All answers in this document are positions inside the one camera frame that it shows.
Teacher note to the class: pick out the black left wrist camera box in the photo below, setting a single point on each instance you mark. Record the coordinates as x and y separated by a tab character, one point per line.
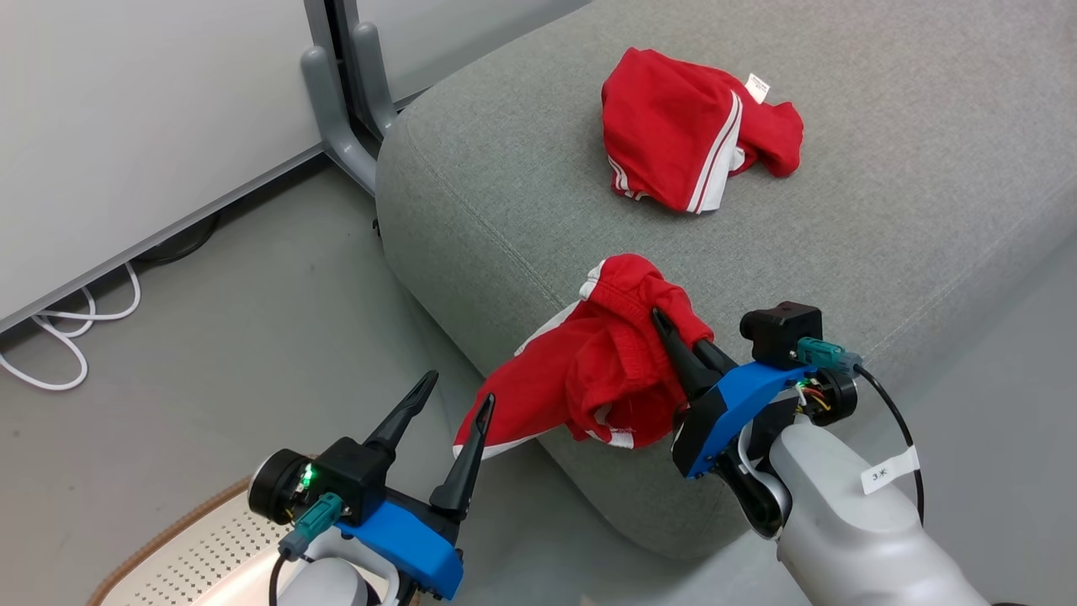
358	480

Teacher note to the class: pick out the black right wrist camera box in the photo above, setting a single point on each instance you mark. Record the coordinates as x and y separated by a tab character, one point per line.
781	332

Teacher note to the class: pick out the teal camera connector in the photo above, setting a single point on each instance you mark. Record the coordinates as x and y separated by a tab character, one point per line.
820	352
315	515

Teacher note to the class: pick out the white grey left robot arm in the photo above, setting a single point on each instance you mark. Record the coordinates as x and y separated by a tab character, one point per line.
336	585

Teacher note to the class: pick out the large white partition panel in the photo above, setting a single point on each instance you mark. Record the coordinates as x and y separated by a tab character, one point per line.
126	126

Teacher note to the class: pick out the white partition panel behind sofa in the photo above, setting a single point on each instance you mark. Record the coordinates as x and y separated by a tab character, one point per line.
454	34

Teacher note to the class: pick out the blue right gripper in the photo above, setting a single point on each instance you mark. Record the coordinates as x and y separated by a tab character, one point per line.
732	404

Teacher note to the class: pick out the teal right camera connector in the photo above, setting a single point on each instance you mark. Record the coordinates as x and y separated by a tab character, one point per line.
820	352

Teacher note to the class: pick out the red garment with elastic waistband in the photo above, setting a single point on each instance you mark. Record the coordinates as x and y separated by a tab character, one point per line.
606	362

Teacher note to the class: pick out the teal left camera connector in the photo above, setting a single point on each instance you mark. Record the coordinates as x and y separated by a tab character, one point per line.
315	515

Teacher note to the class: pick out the grey fabric sofa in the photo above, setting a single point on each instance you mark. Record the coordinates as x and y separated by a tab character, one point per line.
505	168

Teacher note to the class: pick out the red white-striped garment with label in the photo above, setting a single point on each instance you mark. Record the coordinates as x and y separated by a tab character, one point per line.
665	118

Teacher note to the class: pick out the white perforated laundry basket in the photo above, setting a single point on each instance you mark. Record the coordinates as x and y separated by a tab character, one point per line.
185	555

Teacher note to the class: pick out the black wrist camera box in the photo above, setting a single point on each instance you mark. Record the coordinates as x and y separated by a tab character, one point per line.
781	332
358	480

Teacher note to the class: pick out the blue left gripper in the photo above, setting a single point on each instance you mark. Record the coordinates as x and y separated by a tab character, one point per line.
412	543

